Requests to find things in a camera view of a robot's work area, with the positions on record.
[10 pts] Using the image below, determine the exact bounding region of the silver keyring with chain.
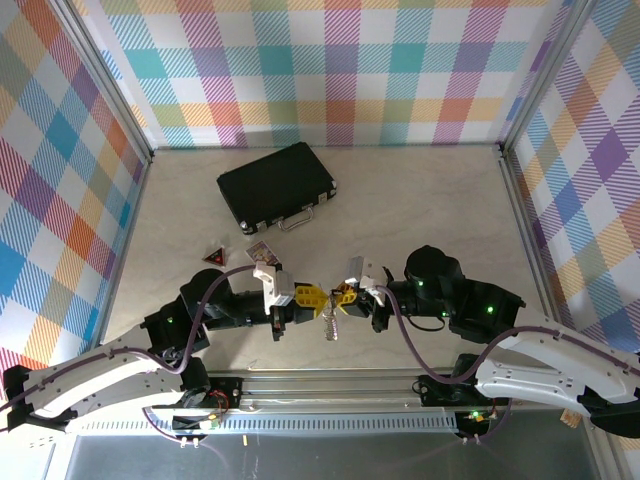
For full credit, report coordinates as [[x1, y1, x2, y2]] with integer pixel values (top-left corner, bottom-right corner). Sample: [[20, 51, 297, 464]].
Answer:
[[322, 294, 341, 343]]

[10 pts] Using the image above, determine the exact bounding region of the small printed card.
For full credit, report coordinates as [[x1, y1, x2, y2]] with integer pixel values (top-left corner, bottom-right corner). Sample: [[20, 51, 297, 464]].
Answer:
[[244, 240, 279, 267]]

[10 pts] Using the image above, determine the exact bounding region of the grey metal plate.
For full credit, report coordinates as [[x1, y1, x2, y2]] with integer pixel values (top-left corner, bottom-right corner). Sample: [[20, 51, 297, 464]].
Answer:
[[64, 433, 599, 480]]

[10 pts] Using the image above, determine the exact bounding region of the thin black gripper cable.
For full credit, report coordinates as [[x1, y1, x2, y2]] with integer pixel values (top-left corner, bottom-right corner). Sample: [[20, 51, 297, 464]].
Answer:
[[397, 312, 447, 332]]

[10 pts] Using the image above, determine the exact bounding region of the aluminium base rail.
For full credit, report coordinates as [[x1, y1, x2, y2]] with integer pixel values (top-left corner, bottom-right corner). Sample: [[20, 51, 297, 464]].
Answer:
[[209, 370, 459, 415]]

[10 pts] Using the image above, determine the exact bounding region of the aluminium floor edge rail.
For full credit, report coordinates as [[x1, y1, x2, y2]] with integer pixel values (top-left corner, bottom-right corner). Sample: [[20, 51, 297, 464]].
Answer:
[[94, 152, 154, 351], [497, 147, 571, 331]]

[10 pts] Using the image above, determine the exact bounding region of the black briefcase with metal handle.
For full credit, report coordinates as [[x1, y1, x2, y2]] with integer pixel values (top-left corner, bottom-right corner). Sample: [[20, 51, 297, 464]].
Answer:
[[216, 141, 339, 236]]

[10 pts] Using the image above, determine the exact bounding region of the grey slotted cable duct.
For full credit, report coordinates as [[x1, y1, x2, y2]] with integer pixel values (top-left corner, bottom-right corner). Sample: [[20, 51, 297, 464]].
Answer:
[[74, 412, 460, 435]]

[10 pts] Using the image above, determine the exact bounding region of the aluminium frame post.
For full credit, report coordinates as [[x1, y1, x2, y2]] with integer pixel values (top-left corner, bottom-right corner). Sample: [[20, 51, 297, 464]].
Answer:
[[497, 0, 601, 161], [49, 0, 155, 164]]

